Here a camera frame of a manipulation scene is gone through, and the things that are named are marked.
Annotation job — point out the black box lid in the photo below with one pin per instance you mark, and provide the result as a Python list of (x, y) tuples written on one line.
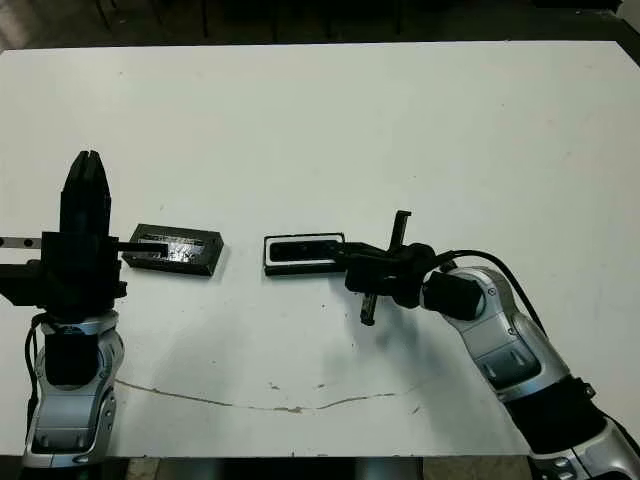
[(200, 255)]

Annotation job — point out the black box with white insert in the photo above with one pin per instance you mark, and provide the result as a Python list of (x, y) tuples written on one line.
[(300, 272)]

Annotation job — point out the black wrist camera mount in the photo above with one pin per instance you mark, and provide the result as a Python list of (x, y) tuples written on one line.
[(417, 260), (20, 282)]

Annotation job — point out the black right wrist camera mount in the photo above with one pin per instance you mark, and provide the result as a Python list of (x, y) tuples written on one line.
[(417, 260)]

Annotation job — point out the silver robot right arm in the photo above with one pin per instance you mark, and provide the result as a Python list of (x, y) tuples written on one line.
[(510, 340)]

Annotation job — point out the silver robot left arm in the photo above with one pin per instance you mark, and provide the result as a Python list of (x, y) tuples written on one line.
[(70, 395)]

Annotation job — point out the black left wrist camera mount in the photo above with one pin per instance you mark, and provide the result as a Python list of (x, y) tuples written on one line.
[(20, 282)]

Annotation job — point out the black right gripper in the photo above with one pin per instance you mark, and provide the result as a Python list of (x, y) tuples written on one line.
[(368, 310)]

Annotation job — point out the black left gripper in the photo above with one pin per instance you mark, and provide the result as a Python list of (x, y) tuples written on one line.
[(80, 275)]

